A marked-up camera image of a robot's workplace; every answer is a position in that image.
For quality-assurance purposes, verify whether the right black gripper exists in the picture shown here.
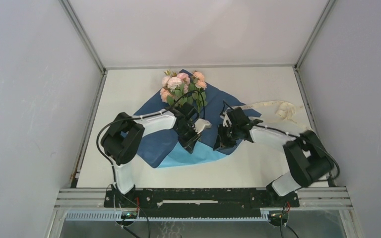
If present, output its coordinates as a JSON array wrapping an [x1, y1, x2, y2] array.
[[213, 123, 240, 150]]

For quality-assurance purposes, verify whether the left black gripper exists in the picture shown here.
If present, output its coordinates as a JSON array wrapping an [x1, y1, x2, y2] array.
[[174, 124, 202, 154]]

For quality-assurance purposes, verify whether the blue wrapping paper sheet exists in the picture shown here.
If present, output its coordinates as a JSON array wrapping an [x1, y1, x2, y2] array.
[[137, 84, 244, 168]]

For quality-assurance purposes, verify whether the cream ribbon string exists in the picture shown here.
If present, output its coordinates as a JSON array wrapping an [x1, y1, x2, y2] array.
[[243, 100, 313, 132]]

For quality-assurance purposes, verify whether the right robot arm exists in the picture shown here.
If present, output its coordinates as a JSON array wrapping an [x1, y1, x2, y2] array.
[[214, 111, 336, 206]]

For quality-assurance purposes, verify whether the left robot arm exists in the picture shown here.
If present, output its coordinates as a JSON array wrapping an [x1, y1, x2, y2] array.
[[96, 109, 211, 207]]

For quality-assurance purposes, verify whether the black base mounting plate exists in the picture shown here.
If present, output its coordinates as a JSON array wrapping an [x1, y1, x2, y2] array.
[[103, 188, 300, 217]]

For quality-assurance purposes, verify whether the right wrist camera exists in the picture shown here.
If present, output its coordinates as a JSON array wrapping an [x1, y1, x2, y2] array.
[[223, 107, 263, 132]]

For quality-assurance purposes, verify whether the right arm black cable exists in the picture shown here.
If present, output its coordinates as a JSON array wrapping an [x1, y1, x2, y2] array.
[[221, 100, 341, 238]]

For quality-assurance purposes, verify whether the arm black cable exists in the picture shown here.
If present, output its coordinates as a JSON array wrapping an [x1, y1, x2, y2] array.
[[221, 100, 341, 238], [96, 90, 206, 238]]

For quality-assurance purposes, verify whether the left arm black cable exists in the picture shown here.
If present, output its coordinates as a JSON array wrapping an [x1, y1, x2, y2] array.
[[96, 90, 206, 238]]

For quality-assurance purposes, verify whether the white cable duct strip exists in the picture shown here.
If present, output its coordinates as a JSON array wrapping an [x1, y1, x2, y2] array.
[[65, 211, 270, 222]]

